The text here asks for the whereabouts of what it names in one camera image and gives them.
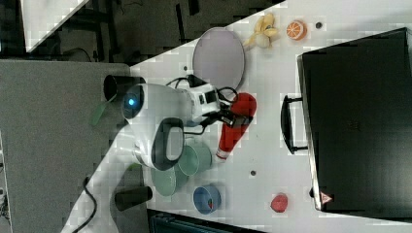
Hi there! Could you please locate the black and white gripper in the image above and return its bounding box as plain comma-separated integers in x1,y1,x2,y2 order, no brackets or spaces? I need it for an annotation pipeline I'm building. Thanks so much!
187,75,253,128

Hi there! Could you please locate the red ketchup tube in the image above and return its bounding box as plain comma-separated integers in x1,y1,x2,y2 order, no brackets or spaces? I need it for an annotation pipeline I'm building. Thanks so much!
216,92,257,162

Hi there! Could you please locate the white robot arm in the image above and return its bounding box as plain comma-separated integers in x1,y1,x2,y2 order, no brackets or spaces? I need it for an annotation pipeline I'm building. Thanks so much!
60,75,253,233

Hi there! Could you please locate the green metal strainer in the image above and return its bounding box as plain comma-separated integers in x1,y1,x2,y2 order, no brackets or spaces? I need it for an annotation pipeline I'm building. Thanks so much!
151,166,189,196

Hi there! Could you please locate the green metal mug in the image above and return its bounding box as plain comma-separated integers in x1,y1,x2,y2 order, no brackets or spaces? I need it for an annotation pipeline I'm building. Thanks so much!
178,138,212,177

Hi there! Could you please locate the grey round plate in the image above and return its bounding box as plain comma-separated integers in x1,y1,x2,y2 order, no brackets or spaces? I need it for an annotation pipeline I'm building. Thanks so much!
192,27,245,89

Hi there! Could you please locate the toy strawberry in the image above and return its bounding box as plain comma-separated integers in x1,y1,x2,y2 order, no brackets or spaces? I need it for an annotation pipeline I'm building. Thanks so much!
207,199,214,209

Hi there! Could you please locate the peeled toy banana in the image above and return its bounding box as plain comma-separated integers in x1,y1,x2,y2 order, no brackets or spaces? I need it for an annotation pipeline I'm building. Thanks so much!
243,13,278,49

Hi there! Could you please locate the red toy fruit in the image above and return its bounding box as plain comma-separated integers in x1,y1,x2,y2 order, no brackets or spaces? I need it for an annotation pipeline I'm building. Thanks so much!
270,193,289,213

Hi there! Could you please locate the green toy pepper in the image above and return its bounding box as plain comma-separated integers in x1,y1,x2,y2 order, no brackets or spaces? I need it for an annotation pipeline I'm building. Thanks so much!
126,163,142,171

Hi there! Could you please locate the toy orange half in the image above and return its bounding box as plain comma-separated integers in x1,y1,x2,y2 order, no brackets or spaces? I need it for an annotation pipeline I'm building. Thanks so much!
287,20,307,41

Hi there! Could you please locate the black utensil holder cup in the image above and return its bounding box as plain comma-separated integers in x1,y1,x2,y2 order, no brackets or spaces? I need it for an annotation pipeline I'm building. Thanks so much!
103,75,146,102

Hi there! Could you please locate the black toaster oven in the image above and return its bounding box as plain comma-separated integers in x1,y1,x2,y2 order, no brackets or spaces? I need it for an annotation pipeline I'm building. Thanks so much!
296,27,412,222

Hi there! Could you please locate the dark blue crate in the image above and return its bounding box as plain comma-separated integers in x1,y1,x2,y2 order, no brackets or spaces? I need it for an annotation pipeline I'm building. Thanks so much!
147,209,263,233

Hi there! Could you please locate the green slotted spatula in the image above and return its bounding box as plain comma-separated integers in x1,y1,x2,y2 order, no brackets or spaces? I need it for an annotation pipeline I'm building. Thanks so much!
89,95,117,126

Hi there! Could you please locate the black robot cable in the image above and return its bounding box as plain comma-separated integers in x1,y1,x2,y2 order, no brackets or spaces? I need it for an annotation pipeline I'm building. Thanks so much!
71,77,239,233

